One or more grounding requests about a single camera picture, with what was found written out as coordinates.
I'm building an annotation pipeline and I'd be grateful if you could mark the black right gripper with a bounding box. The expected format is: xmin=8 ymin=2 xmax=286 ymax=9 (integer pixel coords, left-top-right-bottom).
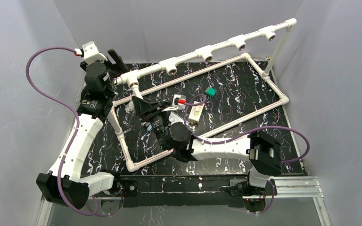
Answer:
xmin=132 ymin=97 xmax=172 ymax=151

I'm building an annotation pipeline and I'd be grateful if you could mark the white PVC pipe frame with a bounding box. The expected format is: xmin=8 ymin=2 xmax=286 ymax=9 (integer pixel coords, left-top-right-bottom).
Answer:
xmin=107 ymin=18 xmax=297 ymax=173

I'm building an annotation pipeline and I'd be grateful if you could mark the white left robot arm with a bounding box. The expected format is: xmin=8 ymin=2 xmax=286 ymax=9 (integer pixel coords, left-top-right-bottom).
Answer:
xmin=36 ymin=45 xmax=128 ymax=214

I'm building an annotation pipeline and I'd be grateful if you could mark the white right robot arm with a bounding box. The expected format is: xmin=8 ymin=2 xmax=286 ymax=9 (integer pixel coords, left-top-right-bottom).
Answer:
xmin=132 ymin=95 xmax=281 ymax=195

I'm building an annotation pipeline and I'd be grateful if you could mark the beige cardboard small box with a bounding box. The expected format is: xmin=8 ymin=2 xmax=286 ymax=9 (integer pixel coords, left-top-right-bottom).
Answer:
xmin=188 ymin=104 xmax=205 ymax=124

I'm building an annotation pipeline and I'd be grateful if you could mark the green small box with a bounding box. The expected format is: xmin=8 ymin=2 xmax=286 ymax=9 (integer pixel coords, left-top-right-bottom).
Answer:
xmin=205 ymin=87 xmax=217 ymax=97

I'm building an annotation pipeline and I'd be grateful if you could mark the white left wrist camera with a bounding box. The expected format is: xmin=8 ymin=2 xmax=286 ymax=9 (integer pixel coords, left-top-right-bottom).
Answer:
xmin=82 ymin=41 xmax=108 ymax=65

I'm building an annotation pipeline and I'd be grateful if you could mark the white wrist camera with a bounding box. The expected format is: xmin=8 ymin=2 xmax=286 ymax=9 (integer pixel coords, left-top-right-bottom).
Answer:
xmin=164 ymin=94 xmax=186 ymax=111
xmin=82 ymin=41 xmax=108 ymax=65

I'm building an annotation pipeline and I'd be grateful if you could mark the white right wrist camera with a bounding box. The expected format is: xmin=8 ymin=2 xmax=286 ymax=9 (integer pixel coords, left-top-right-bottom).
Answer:
xmin=164 ymin=94 xmax=186 ymax=111

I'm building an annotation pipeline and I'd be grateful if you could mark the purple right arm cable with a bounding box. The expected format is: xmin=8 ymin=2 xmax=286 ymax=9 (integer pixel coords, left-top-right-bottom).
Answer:
xmin=182 ymin=94 xmax=311 ymax=164

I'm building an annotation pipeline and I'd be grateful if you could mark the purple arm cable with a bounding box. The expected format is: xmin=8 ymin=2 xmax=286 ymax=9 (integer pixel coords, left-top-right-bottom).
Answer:
xmin=182 ymin=94 xmax=311 ymax=164
xmin=25 ymin=47 xmax=99 ymax=217

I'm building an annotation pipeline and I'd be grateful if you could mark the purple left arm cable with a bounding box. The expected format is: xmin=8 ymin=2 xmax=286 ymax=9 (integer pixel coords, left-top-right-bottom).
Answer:
xmin=25 ymin=47 xmax=99 ymax=217

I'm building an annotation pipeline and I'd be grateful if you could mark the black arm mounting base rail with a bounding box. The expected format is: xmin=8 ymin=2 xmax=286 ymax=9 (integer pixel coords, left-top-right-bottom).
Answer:
xmin=99 ymin=175 xmax=273 ymax=211

